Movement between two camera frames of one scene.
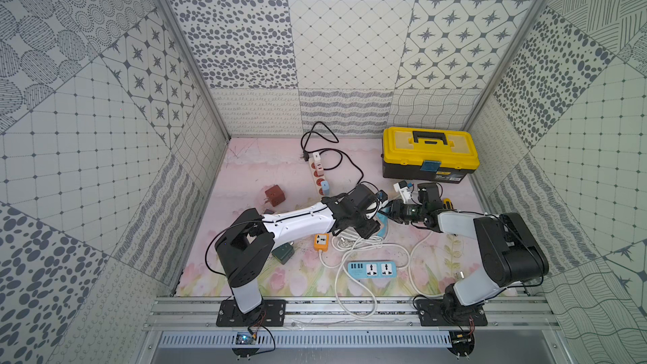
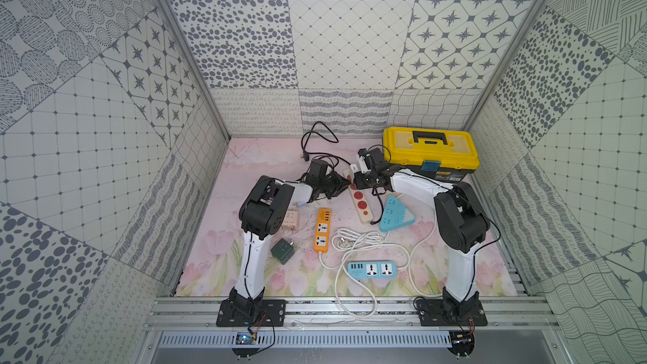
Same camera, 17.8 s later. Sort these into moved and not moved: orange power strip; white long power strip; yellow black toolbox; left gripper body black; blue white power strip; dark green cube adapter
Moved: left gripper body black; white long power strip
Not moved: dark green cube adapter; yellow black toolbox; orange power strip; blue white power strip
